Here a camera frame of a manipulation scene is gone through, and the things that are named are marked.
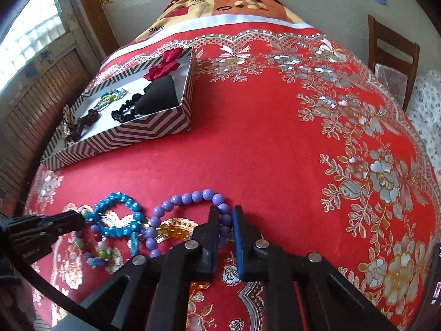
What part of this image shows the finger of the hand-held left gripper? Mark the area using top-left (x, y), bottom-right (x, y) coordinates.
top-left (12, 233), bottom-right (69, 250)
top-left (7, 210), bottom-right (85, 237)

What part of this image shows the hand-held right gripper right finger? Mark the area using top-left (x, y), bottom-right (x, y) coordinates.
top-left (232, 205), bottom-right (397, 331)

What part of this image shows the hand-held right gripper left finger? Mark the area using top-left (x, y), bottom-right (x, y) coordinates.
top-left (79, 205), bottom-right (221, 331)

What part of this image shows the purple bead bracelet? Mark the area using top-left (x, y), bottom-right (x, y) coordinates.
top-left (145, 188), bottom-right (233, 259)

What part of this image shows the blue bead bracelet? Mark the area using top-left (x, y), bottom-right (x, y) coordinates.
top-left (81, 190), bottom-right (143, 238)

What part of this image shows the striped cardboard box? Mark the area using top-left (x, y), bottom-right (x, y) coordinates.
top-left (41, 46), bottom-right (197, 171)

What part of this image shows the black scrunchie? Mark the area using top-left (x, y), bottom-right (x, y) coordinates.
top-left (111, 98), bottom-right (142, 125)

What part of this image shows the rainbow bead bracelet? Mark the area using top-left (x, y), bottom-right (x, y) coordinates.
top-left (100, 89), bottom-right (129, 107)

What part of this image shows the black velvet bow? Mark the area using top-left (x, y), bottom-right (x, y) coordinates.
top-left (133, 76), bottom-right (180, 115)

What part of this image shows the red velvet bow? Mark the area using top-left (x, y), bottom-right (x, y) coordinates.
top-left (143, 48), bottom-right (183, 81)

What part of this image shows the person's left forearm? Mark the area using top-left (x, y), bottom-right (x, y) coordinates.
top-left (0, 276), bottom-right (37, 331)

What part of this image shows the window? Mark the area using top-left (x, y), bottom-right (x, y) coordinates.
top-left (0, 0), bottom-right (74, 87)

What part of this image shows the black phone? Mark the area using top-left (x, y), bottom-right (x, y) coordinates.
top-left (423, 245), bottom-right (441, 318)

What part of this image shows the clear covered chair cushion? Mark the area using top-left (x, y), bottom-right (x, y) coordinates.
top-left (374, 64), bottom-right (410, 106)

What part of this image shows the floral sofa cover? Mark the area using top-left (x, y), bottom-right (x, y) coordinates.
top-left (405, 71), bottom-right (441, 180)

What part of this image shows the orange patterned blanket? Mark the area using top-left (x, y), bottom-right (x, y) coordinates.
top-left (131, 0), bottom-right (312, 44)

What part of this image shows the wooden chair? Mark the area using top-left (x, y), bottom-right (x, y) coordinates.
top-left (367, 14), bottom-right (421, 111)

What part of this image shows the amber bead bracelet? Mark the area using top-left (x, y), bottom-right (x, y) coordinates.
top-left (157, 224), bottom-right (200, 240)

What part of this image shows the black cable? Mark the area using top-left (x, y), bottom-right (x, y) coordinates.
top-left (0, 248), bottom-right (114, 331)

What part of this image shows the mixed colour bead bracelet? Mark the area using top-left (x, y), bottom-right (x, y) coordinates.
top-left (72, 226), bottom-right (116, 270)

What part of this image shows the blue plastic ring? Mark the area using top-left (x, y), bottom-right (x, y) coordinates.
top-left (129, 232), bottom-right (142, 255)

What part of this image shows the wooden slatted wall panel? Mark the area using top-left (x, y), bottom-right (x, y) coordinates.
top-left (0, 46), bottom-right (93, 207)

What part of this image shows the brown wooden door frame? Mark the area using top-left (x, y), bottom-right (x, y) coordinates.
top-left (71, 0), bottom-right (119, 59)

